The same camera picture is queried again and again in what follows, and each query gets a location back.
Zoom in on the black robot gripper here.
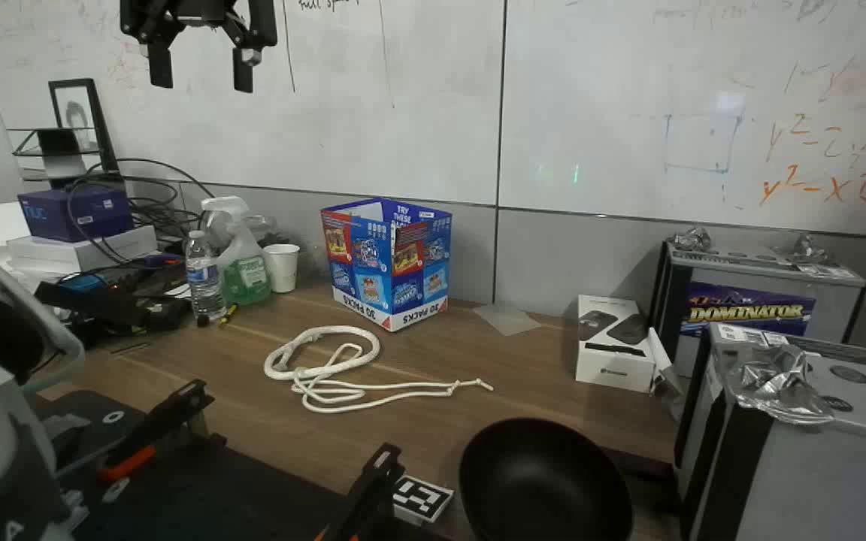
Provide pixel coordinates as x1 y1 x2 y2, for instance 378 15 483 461
122 0 277 94

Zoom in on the white rope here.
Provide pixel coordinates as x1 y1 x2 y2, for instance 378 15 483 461
263 323 496 417

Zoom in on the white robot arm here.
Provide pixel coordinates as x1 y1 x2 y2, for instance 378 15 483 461
0 268 270 541

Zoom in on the dark blue cardboard box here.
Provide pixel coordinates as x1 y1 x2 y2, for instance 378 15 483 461
17 186 137 245

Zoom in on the white flat box stack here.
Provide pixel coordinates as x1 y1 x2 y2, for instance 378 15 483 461
6 225 159 278

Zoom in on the blue cardboard snack box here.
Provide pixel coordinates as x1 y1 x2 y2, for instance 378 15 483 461
321 199 450 334

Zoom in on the small white product box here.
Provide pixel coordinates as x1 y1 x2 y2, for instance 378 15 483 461
574 295 672 393

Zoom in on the grey Dominator battery box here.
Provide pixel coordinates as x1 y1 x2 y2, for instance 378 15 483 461
649 235 866 379

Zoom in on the grey box with foil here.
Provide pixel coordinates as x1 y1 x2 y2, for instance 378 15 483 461
676 326 866 541

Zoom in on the clear plastic water bottle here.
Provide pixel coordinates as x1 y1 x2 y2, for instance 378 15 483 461
187 231 225 328

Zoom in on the green spray bottle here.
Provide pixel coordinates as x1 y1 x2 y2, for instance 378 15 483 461
201 196 270 306

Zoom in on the white paper cup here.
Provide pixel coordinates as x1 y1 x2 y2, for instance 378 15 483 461
264 245 300 292

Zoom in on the black white fiducial marker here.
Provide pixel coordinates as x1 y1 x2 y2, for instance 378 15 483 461
392 474 455 527

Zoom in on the black frying pan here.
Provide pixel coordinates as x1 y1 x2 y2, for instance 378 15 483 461
458 414 639 541

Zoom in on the black picture frame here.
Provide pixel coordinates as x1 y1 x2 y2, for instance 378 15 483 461
50 79 118 171

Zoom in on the black cable bundle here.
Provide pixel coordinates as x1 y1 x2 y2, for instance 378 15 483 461
62 153 218 268

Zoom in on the black clamp orange handle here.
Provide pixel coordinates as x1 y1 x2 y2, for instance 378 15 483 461
98 379 213 485

